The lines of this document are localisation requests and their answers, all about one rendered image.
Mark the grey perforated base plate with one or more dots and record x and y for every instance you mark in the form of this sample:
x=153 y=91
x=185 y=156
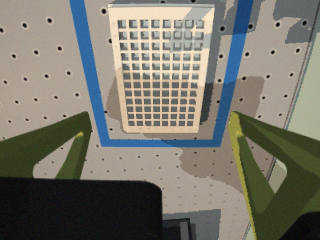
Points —
x=42 y=82

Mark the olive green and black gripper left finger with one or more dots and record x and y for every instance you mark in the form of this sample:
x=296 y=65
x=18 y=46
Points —
x=19 y=154

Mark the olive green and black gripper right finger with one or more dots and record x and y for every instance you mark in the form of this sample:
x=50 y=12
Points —
x=298 y=194

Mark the cream grid plate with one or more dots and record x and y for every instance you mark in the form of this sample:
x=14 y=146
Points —
x=163 y=31

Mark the blue tape outline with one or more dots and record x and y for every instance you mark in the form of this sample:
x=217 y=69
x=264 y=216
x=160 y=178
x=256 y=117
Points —
x=236 y=49

